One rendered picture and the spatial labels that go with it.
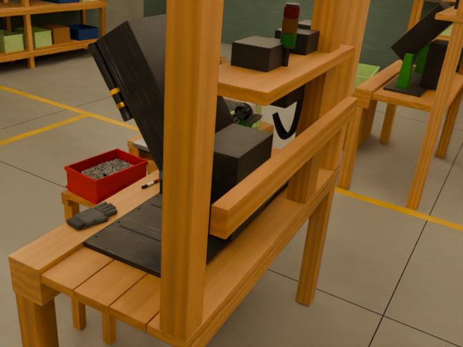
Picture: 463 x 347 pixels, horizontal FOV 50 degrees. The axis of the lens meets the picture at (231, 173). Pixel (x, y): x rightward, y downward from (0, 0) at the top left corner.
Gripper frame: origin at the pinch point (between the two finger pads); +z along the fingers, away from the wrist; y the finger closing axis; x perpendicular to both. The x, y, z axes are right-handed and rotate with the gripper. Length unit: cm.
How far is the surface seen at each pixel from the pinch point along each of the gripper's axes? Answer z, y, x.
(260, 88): 45, 60, -8
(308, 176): -3.7, 11.3, 37.9
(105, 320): 59, -95, 33
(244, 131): 13.3, 16.3, 3.4
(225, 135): 21.6, 15.3, -0.6
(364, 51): -660, -261, 116
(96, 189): 40, -47, -18
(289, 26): 15, 61, -15
